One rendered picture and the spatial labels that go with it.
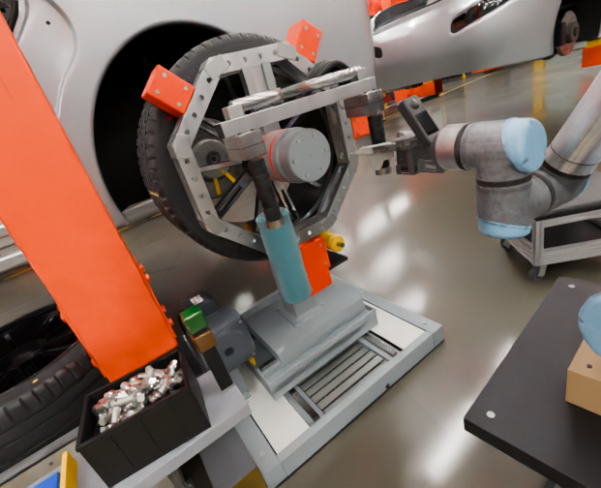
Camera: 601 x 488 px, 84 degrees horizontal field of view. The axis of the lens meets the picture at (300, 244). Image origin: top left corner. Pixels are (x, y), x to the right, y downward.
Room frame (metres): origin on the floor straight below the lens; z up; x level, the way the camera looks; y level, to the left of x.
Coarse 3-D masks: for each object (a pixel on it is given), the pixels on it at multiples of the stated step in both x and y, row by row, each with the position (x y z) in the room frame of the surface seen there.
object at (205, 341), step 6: (210, 330) 0.58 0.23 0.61; (192, 336) 0.58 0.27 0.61; (198, 336) 0.57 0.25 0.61; (204, 336) 0.57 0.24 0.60; (210, 336) 0.58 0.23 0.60; (198, 342) 0.57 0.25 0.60; (204, 342) 0.57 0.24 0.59; (210, 342) 0.58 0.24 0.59; (216, 342) 0.58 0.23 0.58; (198, 348) 0.57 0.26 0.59; (204, 348) 0.57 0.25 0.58; (210, 348) 0.58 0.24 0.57
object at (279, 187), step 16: (224, 80) 1.03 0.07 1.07; (240, 80) 1.21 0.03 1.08; (288, 80) 1.11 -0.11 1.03; (320, 112) 1.13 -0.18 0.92; (208, 128) 0.99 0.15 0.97; (320, 128) 1.16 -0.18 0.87; (240, 176) 1.01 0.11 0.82; (240, 192) 1.00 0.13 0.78; (288, 192) 1.28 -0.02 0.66; (304, 192) 1.19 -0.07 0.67; (320, 192) 1.11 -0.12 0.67; (224, 208) 0.97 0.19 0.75; (256, 208) 1.02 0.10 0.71; (288, 208) 1.06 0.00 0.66; (304, 208) 1.11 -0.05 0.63; (240, 224) 1.15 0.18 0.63; (256, 224) 1.00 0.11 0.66
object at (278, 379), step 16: (352, 320) 1.07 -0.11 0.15; (368, 320) 1.05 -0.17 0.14; (336, 336) 0.98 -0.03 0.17; (352, 336) 1.01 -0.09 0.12; (256, 352) 1.05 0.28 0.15; (304, 352) 0.97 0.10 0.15; (320, 352) 0.95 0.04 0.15; (336, 352) 0.97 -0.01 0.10; (256, 368) 0.94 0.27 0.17; (272, 368) 0.92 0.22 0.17; (288, 368) 0.92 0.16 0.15; (304, 368) 0.91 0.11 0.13; (272, 384) 0.85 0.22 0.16; (288, 384) 0.88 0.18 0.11
